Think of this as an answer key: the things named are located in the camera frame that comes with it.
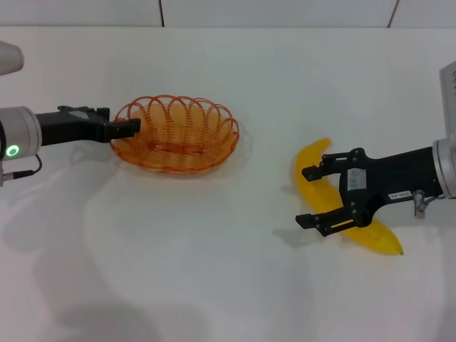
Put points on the yellow banana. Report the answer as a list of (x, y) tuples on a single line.
[(313, 192)]

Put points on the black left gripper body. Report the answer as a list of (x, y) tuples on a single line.
[(71, 128)]

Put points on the orange woven plastic basket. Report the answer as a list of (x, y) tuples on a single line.
[(178, 156)]

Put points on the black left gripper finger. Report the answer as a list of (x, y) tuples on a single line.
[(126, 129)]

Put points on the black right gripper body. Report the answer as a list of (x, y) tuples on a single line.
[(399, 174)]

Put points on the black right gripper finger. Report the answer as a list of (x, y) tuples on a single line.
[(338, 160), (338, 221)]

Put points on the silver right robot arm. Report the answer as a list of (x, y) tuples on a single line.
[(447, 167)]

